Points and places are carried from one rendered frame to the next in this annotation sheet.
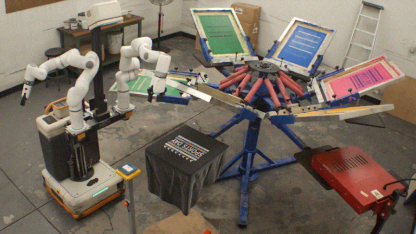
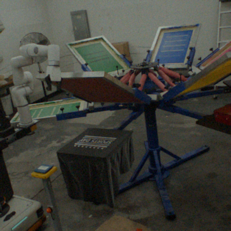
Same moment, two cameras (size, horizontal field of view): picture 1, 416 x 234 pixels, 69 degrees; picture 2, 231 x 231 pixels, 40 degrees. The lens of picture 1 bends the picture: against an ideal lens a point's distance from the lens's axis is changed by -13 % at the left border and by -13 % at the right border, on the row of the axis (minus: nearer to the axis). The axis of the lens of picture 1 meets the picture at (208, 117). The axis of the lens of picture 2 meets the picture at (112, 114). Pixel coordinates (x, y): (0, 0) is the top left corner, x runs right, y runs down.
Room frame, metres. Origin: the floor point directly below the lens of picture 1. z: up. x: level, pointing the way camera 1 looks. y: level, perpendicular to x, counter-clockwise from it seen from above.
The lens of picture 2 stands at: (-0.19, 0.08, 1.96)
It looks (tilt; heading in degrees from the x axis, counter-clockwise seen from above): 19 degrees down; 357
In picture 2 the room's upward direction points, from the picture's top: 9 degrees counter-clockwise
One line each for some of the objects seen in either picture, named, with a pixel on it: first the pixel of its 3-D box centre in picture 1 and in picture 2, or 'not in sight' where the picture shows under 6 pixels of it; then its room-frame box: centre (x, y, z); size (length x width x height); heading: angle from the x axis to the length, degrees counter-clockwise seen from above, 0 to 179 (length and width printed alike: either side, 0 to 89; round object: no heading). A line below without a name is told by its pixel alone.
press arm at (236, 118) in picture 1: (223, 128); (123, 124); (2.58, -0.14, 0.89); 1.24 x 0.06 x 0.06; 146
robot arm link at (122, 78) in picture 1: (124, 80); (21, 95); (2.35, 0.66, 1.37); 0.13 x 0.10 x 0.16; 132
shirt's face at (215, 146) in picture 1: (187, 147); (96, 141); (2.16, 0.13, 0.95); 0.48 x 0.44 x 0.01; 146
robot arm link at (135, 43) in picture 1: (139, 48); (28, 55); (2.21, 0.51, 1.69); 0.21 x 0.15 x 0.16; 42
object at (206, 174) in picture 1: (207, 179); (122, 166); (2.05, -0.04, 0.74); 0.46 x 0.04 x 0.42; 146
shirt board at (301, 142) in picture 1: (296, 139); (193, 113); (2.49, -0.78, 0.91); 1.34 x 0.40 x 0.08; 26
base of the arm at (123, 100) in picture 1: (122, 98); (23, 114); (2.35, 0.68, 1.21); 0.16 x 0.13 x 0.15; 53
